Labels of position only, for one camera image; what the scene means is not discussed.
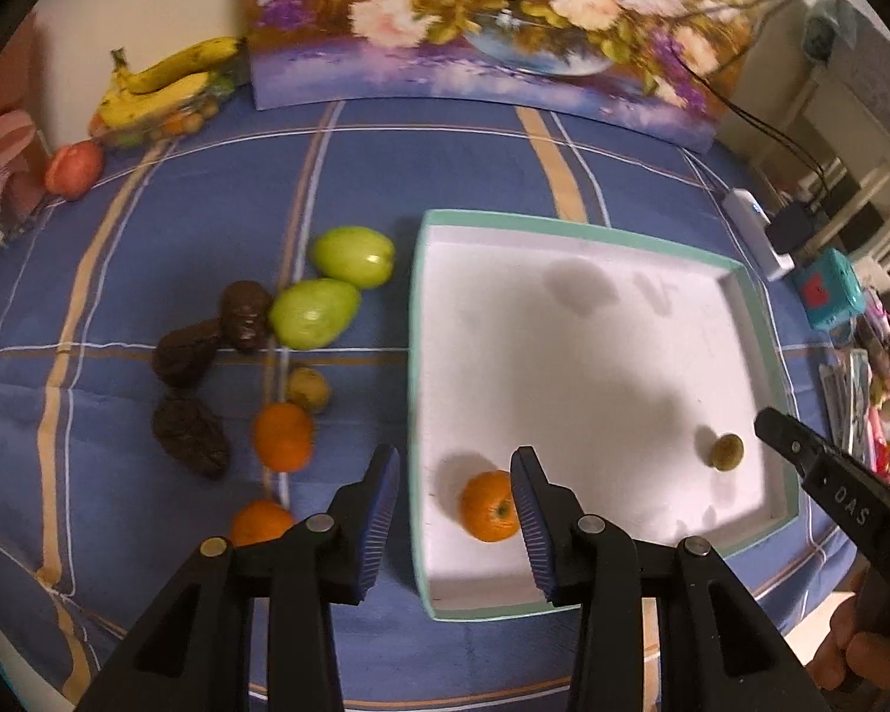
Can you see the red apple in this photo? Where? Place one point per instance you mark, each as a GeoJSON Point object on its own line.
{"type": "Point", "coordinates": [74, 169]}

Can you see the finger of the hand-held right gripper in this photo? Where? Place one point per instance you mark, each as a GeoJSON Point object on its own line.
{"type": "Point", "coordinates": [823, 471]}

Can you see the orange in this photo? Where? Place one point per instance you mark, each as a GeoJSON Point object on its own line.
{"type": "Point", "coordinates": [282, 436]}
{"type": "Point", "coordinates": [259, 523]}
{"type": "Point", "coordinates": [486, 508]}

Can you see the green guava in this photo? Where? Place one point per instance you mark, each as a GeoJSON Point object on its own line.
{"type": "Point", "coordinates": [352, 256]}
{"type": "Point", "coordinates": [315, 314]}

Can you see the small yellow-green round fruit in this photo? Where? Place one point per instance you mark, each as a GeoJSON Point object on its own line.
{"type": "Point", "coordinates": [309, 389]}

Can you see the flower painting canvas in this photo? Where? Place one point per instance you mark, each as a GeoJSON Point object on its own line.
{"type": "Point", "coordinates": [452, 30]}

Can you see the blue plaid blanket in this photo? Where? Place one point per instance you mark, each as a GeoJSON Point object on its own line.
{"type": "Point", "coordinates": [193, 222]}

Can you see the yellow banana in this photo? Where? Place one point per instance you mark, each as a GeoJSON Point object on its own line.
{"type": "Point", "coordinates": [185, 63]}
{"type": "Point", "coordinates": [148, 104]}

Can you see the clear plastic fruit tray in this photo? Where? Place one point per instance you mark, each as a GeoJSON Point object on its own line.
{"type": "Point", "coordinates": [193, 119]}

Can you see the pile of colourful packets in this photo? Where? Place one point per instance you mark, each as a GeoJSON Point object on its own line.
{"type": "Point", "coordinates": [871, 386]}

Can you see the person's right hand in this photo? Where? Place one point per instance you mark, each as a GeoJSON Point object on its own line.
{"type": "Point", "coordinates": [834, 645]}

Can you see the white box with teal rim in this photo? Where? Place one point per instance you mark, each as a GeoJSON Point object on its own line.
{"type": "Point", "coordinates": [601, 386]}

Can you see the black power adapter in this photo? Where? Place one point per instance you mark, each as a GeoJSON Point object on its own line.
{"type": "Point", "coordinates": [790, 230]}

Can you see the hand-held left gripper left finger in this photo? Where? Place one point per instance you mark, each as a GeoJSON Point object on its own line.
{"type": "Point", "coordinates": [382, 513]}

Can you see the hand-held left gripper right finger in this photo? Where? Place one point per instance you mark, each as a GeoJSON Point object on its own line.
{"type": "Point", "coordinates": [526, 513]}

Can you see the dark brown avocado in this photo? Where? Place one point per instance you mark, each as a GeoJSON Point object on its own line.
{"type": "Point", "coordinates": [190, 436]}
{"type": "Point", "coordinates": [245, 315]}
{"type": "Point", "coordinates": [187, 354]}

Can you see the small brown-green round fruit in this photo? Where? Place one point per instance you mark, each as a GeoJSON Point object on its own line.
{"type": "Point", "coordinates": [728, 452]}

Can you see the teal device with red patch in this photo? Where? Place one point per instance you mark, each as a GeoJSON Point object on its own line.
{"type": "Point", "coordinates": [834, 289]}

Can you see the white power strip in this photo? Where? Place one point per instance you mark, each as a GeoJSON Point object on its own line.
{"type": "Point", "coordinates": [745, 219]}

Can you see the white cabinet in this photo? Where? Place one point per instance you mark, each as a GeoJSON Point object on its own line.
{"type": "Point", "coordinates": [860, 111]}

